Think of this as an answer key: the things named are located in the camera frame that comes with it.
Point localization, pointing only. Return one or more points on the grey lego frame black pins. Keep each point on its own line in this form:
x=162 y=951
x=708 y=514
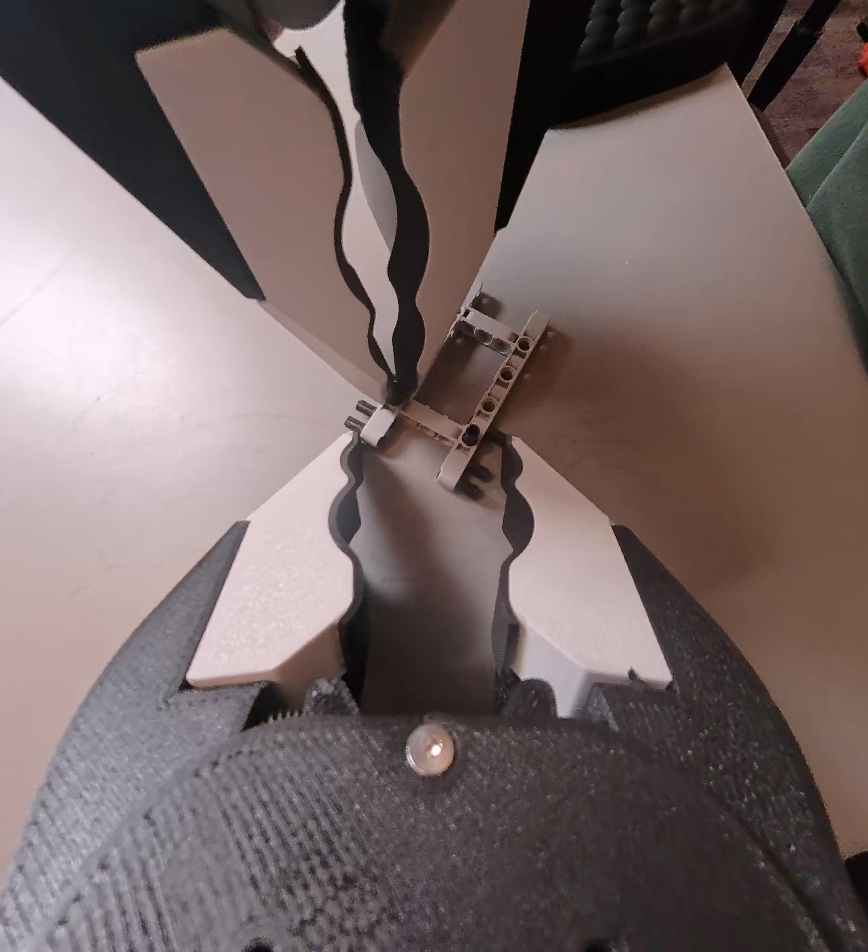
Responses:
x=515 y=358

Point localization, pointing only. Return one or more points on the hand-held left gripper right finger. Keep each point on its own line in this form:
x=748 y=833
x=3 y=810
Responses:
x=582 y=595

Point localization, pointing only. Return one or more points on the black chair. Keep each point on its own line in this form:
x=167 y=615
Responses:
x=657 y=52

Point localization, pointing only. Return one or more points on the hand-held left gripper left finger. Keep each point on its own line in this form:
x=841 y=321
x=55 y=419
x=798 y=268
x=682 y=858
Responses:
x=277 y=595

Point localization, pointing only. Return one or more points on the green sweater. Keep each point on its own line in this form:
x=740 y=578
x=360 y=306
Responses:
x=865 y=223

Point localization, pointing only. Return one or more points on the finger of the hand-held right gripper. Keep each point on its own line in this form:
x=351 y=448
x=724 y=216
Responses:
x=255 y=186
x=463 y=149

